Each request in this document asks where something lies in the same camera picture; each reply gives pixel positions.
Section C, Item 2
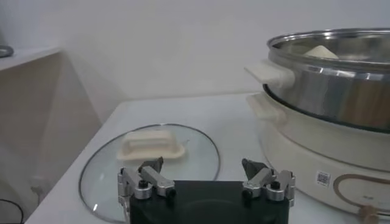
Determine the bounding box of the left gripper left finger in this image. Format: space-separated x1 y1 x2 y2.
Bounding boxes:
118 156 177 214

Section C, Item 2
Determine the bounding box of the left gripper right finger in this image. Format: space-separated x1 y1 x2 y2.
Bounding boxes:
241 158 297 207

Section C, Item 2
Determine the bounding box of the glass lid with cream handle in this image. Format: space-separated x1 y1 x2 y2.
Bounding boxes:
78 123 221 223

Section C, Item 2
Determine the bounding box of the white steamed baozi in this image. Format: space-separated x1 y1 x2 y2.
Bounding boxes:
303 44 339 60

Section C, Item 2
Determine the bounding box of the perforated steel steamer basket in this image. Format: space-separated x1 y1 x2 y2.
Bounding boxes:
243 27 390 135

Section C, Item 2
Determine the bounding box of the cream electric cooker base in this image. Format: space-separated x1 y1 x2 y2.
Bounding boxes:
246 91 390 222

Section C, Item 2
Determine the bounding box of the grey round puck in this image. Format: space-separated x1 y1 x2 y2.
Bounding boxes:
0 44 15 58

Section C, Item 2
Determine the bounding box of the white wall socket plug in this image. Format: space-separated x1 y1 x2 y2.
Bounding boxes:
29 175 51 197

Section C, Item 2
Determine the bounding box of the black floor cable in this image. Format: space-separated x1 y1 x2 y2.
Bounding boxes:
0 199 24 224

